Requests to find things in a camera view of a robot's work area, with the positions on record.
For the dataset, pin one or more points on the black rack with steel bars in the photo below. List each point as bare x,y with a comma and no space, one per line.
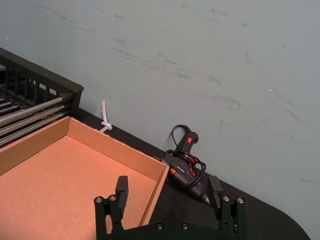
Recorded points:
30,100

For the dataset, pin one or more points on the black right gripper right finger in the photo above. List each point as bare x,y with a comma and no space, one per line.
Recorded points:
228,210

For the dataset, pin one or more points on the small white plastic piece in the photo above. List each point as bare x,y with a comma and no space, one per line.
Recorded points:
105,117

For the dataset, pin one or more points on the black table cloth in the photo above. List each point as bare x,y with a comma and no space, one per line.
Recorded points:
225,212

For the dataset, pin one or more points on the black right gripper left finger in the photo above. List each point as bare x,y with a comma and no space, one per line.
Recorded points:
117,200

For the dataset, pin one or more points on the shallow brown cardboard tray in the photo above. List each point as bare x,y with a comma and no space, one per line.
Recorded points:
75,172

